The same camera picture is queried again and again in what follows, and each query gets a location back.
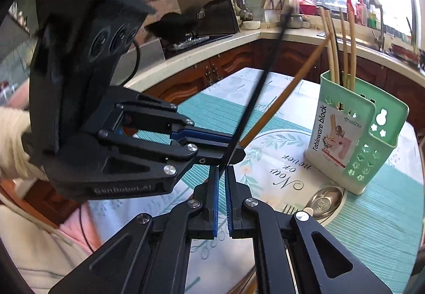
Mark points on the white ceramic spoon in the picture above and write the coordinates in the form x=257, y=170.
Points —
x=310, y=210

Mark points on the red plastic basin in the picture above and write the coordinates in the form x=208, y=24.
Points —
x=307, y=8

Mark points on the small steel pot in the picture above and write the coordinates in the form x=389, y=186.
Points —
x=294, y=22

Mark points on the brown wooden cabinets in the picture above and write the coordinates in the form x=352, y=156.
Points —
x=232, y=61

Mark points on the printed tablecloth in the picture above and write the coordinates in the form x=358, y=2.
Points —
x=365, y=231

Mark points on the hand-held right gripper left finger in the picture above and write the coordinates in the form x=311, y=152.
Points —
x=215, y=201

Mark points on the steel sink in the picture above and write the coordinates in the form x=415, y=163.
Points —
x=362, y=37

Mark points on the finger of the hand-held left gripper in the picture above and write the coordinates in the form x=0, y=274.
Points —
x=206, y=136
x=212, y=154

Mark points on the steel soup spoon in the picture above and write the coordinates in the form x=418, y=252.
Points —
x=323, y=202

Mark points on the red plastic bottle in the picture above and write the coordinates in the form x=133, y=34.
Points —
x=362, y=13

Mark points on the white bowl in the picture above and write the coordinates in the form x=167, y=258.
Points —
x=251, y=25

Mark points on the green utensil holder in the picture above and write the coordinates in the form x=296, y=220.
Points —
x=332, y=134

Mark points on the person's clothing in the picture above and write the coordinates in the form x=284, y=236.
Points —
x=40, y=247

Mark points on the red-tipped bamboo chopsticks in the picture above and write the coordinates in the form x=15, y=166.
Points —
x=323, y=25

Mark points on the green bottle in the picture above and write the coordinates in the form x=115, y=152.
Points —
x=372, y=21

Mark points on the steel fork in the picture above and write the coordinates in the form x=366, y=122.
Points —
x=289, y=209

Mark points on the brown wooden chopstick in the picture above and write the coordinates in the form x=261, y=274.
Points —
x=284, y=92

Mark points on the black chopstick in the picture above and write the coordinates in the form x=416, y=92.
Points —
x=261, y=81

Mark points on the black gas stove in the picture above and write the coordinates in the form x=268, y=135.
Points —
x=212, y=39

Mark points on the steel faucet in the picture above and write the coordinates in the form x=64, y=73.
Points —
x=383, y=25

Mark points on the white countertop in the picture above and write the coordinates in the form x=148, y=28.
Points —
x=232, y=42

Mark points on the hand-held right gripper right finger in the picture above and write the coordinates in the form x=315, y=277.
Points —
x=229, y=207

